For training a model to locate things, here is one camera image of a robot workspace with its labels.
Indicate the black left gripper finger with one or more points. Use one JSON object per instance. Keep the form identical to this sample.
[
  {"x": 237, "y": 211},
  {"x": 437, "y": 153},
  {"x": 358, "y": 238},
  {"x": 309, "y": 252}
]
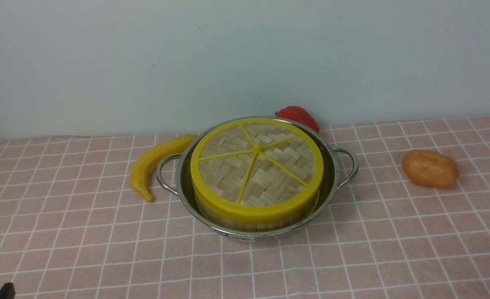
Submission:
[{"x": 7, "y": 291}]

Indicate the yellow woven steamer lid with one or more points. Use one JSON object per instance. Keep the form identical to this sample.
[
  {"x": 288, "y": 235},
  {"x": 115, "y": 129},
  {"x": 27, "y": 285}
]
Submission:
[{"x": 255, "y": 154}]

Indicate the yellow bamboo steamer basket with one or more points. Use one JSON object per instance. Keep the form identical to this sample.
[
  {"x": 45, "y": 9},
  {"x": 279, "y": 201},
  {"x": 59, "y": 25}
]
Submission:
[{"x": 258, "y": 211}]

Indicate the stainless steel pot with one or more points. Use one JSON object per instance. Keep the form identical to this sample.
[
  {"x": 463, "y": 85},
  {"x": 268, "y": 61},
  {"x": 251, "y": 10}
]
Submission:
[{"x": 341, "y": 166}]

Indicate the pink checkered tablecloth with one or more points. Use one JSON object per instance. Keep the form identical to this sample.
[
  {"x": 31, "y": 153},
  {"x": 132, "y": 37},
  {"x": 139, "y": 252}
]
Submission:
[{"x": 71, "y": 227}]

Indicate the yellow banana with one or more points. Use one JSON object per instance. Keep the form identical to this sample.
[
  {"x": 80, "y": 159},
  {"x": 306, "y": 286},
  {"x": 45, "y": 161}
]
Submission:
[{"x": 147, "y": 163}]

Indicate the red bell pepper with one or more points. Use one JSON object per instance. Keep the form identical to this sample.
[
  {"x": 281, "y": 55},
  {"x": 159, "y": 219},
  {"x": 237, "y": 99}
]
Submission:
[{"x": 299, "y": 115}]

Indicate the orange potato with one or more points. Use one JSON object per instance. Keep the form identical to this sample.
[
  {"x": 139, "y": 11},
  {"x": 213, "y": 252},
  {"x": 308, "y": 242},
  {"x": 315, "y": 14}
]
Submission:
[{"x": 430, "y": 169}]

